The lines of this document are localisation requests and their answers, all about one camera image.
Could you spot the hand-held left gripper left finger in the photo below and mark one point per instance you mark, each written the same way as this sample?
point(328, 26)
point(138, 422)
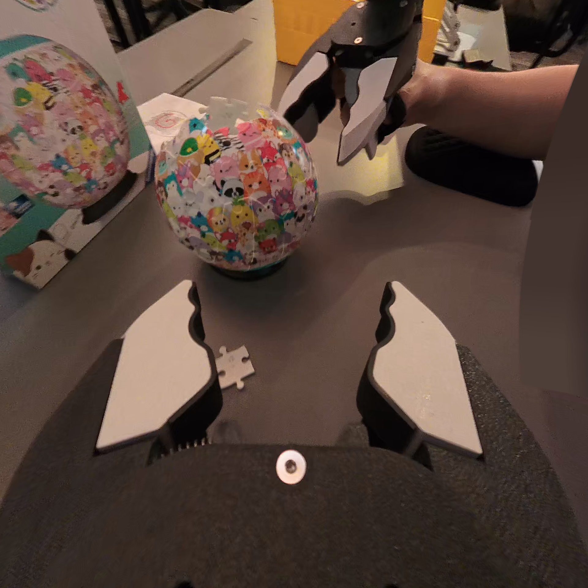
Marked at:
point(156, 376)

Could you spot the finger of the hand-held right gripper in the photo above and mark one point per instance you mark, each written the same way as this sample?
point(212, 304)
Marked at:
point(301, 87)
point(367, 110)

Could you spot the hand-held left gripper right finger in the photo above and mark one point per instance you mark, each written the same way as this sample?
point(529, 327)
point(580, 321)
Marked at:
point(418, 381)

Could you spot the white-backed puzzle piece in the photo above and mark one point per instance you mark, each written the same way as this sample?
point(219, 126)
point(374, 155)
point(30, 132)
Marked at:
point(235, 367)

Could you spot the colourful puzzle ball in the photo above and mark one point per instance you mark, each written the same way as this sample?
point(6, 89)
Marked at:
point(239, 193)

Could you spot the black ball stand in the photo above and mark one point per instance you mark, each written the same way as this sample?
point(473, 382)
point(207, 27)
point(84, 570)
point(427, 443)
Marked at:
point(248, 274)

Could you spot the person's right forearm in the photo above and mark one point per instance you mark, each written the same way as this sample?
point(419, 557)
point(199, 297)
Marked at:
point(505, 110)

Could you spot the printed puzzle box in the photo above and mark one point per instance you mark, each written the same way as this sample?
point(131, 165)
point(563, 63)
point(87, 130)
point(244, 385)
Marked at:
point(69, 138)

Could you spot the person's right hand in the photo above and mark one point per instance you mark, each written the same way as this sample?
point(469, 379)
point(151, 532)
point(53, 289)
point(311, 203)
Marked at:
point(420, 96)

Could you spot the yellow plastic bin stack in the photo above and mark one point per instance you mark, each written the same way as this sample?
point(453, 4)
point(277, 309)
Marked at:
point(294, 27)

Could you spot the black wrist rest pad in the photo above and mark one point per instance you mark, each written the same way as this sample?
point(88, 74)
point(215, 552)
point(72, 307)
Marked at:
point(473, 170)

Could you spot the white paper leaflet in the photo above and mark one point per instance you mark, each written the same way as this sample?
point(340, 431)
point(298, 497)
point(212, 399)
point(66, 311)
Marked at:
point(160, 119)

